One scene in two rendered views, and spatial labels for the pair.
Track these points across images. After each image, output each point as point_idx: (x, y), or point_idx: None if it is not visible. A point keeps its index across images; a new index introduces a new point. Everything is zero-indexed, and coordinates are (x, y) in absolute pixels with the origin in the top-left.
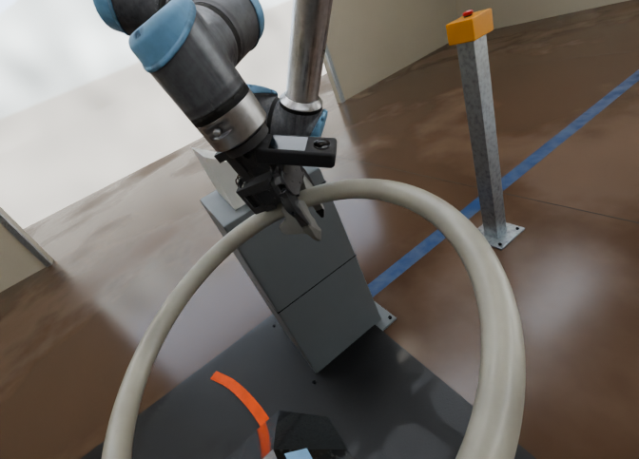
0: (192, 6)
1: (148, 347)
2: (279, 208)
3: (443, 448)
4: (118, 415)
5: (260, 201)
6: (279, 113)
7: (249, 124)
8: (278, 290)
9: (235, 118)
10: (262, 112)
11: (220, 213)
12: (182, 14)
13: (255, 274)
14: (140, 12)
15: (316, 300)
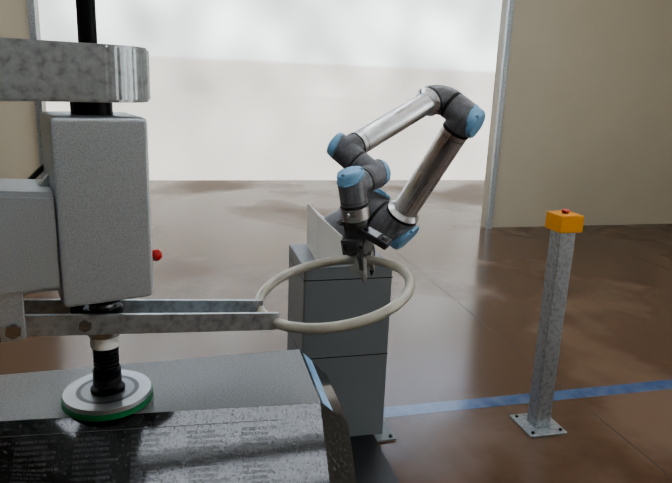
0: (363, 174)
1: (275, 280)
2: (353, 257)
3: None
4: (262, 292)
5: (347, 249)
6: (383, 212)
7: (361, 217)
8: (312, 340)
9: (357, 213)
10: (368, 215)
11: (304, 259)
12: (359, 176)
13: (304, 315)
14: (343, 158)
15: (335, 370)
